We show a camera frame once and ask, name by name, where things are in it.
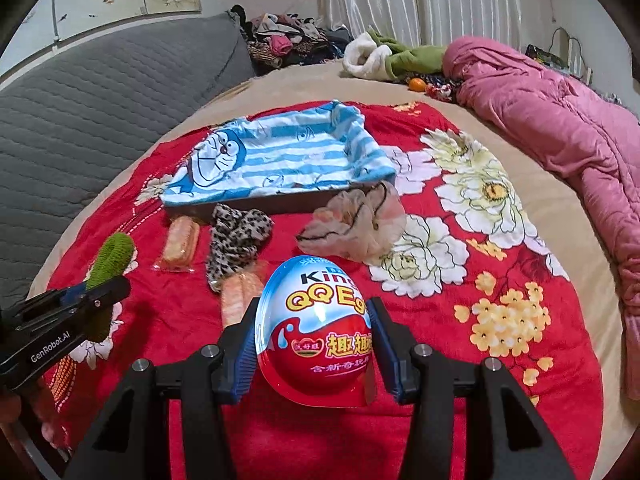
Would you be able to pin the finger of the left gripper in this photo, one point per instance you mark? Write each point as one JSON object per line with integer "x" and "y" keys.
{"x": 73, "y": 294}
{"x": 100, "y": 301}

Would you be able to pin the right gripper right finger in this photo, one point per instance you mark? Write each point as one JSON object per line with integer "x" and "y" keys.
{"x": 506, "y": 438}

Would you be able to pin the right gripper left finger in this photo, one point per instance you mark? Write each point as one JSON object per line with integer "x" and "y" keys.
{"x": 129, "y": 438}

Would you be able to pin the green fuzzy hair scrunchie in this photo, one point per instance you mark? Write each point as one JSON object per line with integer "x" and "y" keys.
{"x": 112, "y": 260}

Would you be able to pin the small bread package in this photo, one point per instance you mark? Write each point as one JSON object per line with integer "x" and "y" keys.
{"x": 179, "y": 249}

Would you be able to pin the large bread package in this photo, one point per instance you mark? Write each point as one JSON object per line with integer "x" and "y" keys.
{"x": 238, "y": 290}

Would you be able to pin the leopard print scrunchie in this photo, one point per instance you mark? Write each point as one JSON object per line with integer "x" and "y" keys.
{"x": 236, "y": 238}

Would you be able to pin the red Kinder egg toy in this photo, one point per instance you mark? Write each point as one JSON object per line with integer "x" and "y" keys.
{"x": 313, "y": 335}

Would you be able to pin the beige sheer scrunchie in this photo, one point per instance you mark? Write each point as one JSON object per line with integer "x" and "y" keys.
{"x": 355, "y": 225}

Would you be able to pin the grey quilted headboard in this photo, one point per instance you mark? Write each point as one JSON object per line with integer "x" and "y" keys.
{"x": 74, "y": 122}

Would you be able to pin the red floral blanket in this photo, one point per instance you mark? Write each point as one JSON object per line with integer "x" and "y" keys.
{"x": 271, "y": 437}

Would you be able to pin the blue striped cartoon tray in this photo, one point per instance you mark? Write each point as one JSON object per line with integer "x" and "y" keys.
{"x": 320, "y": 148}

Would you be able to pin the beige bed sheet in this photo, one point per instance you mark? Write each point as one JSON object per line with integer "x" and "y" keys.
{"x": 550, "y": 199}

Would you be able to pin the pink quilted comforter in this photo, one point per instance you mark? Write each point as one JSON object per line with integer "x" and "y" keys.
{"x": 569, "y": 130}

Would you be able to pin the pile of clothes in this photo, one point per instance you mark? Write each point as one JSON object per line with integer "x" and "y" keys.
{"x": 276, "y": 41}

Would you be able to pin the colourful snack wrappers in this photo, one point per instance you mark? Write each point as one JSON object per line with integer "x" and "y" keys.
{"x": 441, "y": 88}

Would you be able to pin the orange fruit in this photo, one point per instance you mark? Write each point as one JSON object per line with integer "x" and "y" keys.
{"x": 417, "y": 85}

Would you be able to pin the green and white garment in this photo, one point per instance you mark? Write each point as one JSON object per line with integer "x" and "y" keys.
{"x": 371, "y": 56}

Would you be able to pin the cluttered side desk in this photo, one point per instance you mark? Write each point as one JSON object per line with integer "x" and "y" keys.
{"x": 564, "y": 55}

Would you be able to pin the white striped curtain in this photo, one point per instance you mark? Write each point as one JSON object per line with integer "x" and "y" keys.
{"x": 420, "y": 0}

